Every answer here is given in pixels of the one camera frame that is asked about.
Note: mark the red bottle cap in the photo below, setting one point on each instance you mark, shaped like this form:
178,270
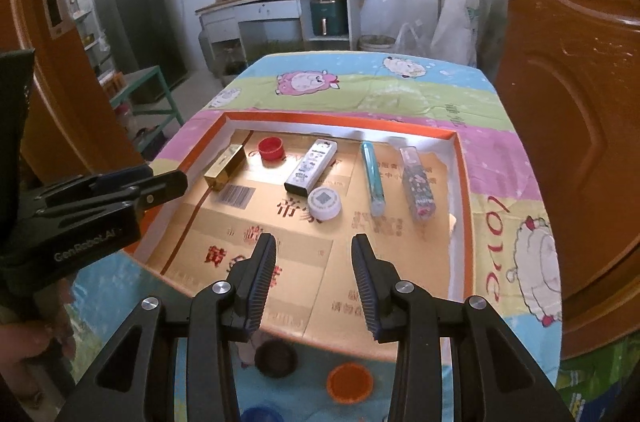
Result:
271,148

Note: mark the black bottle cap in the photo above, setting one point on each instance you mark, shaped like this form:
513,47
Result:
276,359

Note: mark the clear floral perfume bottle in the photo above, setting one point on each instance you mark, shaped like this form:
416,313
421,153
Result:
417,188

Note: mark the green metal table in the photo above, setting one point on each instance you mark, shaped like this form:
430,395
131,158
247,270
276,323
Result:
144,106

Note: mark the kitchen counter cabinet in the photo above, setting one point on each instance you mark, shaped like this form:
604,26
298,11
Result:
236,33

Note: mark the white plastic sack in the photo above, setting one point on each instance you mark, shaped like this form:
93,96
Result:
455,35

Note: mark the brown wooden door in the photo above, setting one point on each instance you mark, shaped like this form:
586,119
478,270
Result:
569,81

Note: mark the white round cap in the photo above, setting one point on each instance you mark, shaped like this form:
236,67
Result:
324,203

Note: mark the person's left hand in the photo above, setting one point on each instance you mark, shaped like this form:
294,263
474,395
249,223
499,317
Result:
21,340

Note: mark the stacked colourful cartons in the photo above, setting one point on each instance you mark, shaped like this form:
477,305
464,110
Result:
590,384

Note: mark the cartoon sheep tablecloth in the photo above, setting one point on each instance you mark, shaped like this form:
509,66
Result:
515,267

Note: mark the orange bottle cap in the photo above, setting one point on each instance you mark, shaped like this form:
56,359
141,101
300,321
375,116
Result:
349,383

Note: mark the green air fryer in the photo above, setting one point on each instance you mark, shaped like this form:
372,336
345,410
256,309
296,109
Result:
329,17

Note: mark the dark refrigerator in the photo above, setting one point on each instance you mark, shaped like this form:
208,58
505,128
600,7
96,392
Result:
140,36

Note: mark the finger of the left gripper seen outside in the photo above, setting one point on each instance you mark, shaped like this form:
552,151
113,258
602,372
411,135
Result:
136,184

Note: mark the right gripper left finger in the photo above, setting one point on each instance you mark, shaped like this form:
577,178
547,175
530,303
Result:
230,310

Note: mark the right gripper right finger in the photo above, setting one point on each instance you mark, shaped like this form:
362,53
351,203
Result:
397,310

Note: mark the white hello kitty box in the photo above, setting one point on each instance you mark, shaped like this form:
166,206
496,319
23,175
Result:
307,172

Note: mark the gold lipstick box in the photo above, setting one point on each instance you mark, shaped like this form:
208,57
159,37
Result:
228,162

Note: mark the blue bottle cap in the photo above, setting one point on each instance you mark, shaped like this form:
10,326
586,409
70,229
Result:
261,414

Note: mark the shallow orange-rimmed cardboard tray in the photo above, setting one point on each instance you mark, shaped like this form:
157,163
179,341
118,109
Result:
313,297

